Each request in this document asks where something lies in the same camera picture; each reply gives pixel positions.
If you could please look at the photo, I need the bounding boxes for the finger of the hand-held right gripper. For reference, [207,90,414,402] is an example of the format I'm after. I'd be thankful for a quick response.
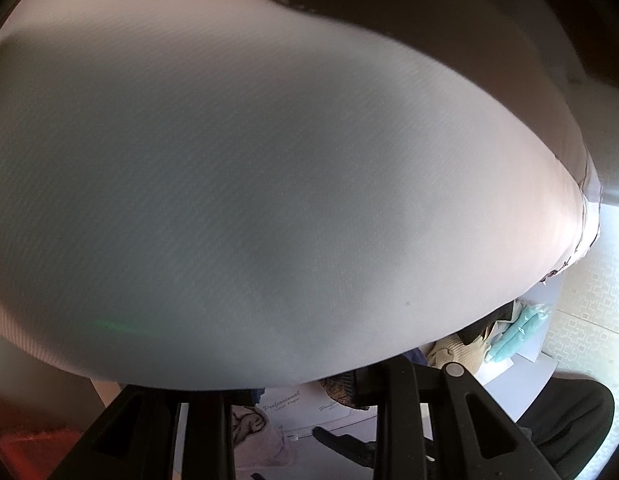
[313,426,376,463]

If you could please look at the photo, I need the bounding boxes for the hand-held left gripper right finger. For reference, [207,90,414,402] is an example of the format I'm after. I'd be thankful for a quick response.
[347,355,583,480]

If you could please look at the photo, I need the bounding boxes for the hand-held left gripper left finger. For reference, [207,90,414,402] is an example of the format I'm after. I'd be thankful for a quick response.
[52,382,265,480]

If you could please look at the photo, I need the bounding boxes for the navy lace underwear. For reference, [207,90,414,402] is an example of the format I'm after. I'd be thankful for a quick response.
[319,374,359,409]

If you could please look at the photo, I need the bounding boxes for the lilac knit sock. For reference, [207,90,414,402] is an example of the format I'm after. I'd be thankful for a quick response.
[232,405,290,471]

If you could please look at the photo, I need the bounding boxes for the black knit sock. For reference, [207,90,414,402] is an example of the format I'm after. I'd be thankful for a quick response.
[462,305,515,346]

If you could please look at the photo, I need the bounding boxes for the white wooden shelf unit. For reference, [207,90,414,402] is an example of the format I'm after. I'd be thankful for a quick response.
[89,10,619,480]

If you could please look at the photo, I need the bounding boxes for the teal cloth roll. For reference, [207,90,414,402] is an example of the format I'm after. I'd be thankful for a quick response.
[489,305,553,363]

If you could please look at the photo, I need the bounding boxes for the pile of white paper packs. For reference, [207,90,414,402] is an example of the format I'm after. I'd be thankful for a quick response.
[234,275,565,461]

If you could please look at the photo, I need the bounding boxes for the person's dark trousers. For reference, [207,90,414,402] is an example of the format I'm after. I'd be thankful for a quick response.
[519,379,617,480]

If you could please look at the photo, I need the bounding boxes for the white pillow with purple flower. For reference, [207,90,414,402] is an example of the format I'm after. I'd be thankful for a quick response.
[0,0,603,391]

